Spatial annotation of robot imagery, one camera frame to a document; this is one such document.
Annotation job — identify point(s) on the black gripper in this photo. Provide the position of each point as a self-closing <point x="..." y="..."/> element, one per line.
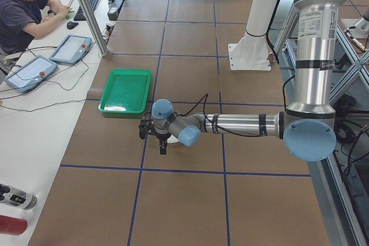
<point x="161" y="137"/>

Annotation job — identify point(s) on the white round plate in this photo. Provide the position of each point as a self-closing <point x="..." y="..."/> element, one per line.
<point x="172" y="139"/>

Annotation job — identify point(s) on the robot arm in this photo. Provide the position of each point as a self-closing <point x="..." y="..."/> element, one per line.
<point x="306" y="125"/>

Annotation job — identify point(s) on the green plastic tray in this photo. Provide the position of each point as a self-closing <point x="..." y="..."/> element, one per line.
<point x="126" y="92"/>

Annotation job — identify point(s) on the far teach pendant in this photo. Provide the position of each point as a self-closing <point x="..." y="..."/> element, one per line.
<point x="71" y="49"/>

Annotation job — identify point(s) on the teach pendant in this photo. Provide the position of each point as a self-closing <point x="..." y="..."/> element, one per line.
<point x="71" y="49"/>
<point x="31" y="74"/>

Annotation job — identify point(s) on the near teach pendant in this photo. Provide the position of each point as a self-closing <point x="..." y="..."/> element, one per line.
<point x="31" y="74"/>

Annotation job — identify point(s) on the black computer mouse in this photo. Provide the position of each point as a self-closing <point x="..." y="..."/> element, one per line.
<point x="71" y="25"/>

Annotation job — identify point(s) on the red bottle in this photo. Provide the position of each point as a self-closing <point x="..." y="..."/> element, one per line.
<point x="12" y="226"/>

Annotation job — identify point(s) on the seated person dark shirt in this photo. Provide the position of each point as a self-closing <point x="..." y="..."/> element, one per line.
<point x="25" y="20"/>

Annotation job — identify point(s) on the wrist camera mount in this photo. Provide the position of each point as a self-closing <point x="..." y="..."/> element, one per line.
<point x="146" y="127"/>

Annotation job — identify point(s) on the white camera mast base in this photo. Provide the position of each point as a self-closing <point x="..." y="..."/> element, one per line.
<point x="251" y="52"/>

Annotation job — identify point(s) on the aluminium frame post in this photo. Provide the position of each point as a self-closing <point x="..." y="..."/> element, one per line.
<point x="94" y="27"/>

